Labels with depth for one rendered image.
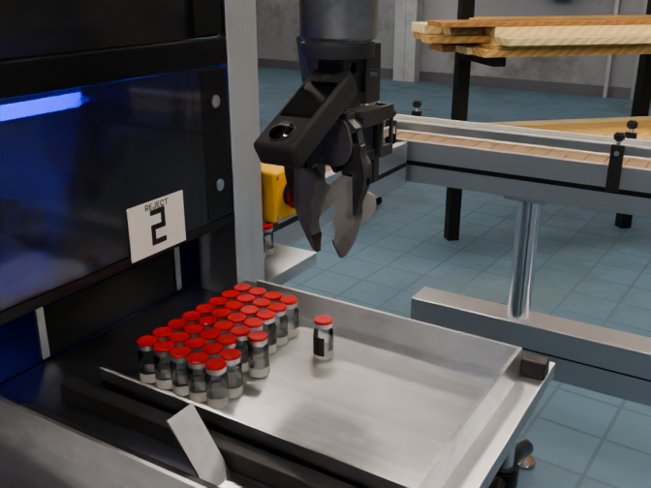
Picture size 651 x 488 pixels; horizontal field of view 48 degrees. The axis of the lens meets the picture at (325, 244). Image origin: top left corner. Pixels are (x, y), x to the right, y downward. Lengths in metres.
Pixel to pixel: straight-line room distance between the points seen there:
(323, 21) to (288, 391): 0.36
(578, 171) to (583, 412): 1.10
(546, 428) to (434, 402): 1.61
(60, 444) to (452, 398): 0.37
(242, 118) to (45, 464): 0.46
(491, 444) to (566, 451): 1.57
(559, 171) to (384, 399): 0.88
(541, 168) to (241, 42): 0.81
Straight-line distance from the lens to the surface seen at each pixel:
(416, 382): 0.77
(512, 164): 1.55
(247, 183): 0.93
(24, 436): 0.73
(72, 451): 0.68
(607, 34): 3.40
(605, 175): 1.51
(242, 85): 0.90
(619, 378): 1.67
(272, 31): 10.72
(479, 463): 0.67
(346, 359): 0.81
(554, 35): 3.28
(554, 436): 2.31
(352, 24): 0.68
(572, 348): 1.67
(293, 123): 0.65
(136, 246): 0.80
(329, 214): 1.34
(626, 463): 2.27
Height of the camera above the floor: 1.28
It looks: 20 degrees down
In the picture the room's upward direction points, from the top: straight up
